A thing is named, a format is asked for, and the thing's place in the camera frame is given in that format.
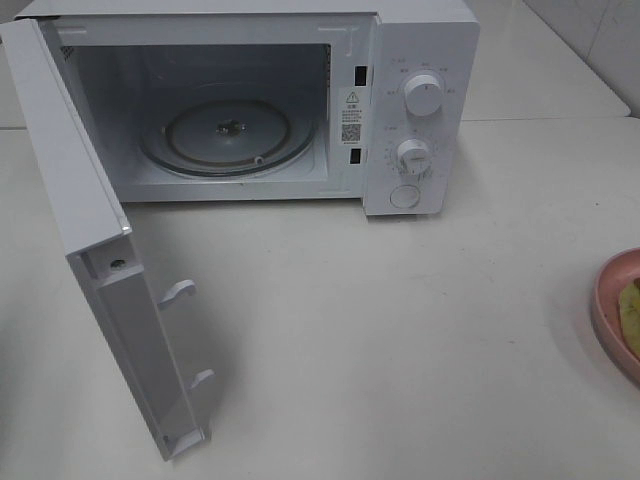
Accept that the white timer knob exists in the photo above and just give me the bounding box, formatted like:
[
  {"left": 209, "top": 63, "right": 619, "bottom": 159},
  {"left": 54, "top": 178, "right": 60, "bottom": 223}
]
[{"left": 396, "top": 139, "right": 434, "bottom": 176}]

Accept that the toy sandwich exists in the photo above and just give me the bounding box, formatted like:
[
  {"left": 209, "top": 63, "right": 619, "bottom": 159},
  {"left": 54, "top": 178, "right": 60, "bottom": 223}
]
[{"left": 618, "top": 278, "right": 640, "bottom": 357}]

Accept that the white microwave oven body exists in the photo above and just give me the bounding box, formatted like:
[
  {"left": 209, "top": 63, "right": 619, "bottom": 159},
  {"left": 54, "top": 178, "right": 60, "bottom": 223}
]
[{"left": 13, "top": 1, "right": 479, "bottom": 215}]

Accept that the pink plate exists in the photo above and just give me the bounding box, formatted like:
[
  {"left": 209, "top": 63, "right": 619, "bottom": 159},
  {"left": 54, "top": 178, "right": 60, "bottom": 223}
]
[{"left": 591, "top": 248, "right": 639, "bottom": 387}]

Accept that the round white door button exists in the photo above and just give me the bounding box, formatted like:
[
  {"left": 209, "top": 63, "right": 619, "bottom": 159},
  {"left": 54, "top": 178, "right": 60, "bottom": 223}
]
[{"left": 389, "top": 185, "right": 420, "bottom": 209}]

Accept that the upper white power knob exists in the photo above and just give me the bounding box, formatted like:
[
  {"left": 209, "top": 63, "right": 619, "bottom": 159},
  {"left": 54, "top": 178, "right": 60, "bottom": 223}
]
[{"left": 403, "top": 71, "right": 444, "bottom": 117}]

